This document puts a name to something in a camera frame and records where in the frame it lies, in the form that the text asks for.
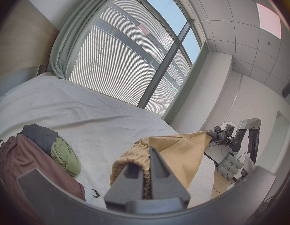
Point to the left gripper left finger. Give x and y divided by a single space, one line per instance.
124 186

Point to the green garment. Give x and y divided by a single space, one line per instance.
67 156

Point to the bed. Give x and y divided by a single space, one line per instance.
88 106

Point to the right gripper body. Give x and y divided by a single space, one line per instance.
220 138

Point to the grey-green curtain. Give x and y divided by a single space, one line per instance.
72 36

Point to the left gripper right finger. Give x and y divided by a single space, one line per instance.
166 184

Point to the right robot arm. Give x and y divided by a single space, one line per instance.
250 123

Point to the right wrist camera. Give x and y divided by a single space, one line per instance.
217 128

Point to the tan shorts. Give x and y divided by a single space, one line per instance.
182 153

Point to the black garment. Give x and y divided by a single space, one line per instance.
39 135

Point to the brown shorts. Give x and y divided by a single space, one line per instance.
30 158

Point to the round white mirror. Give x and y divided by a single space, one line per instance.
236 128

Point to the square ceiling light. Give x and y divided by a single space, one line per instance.
269 20

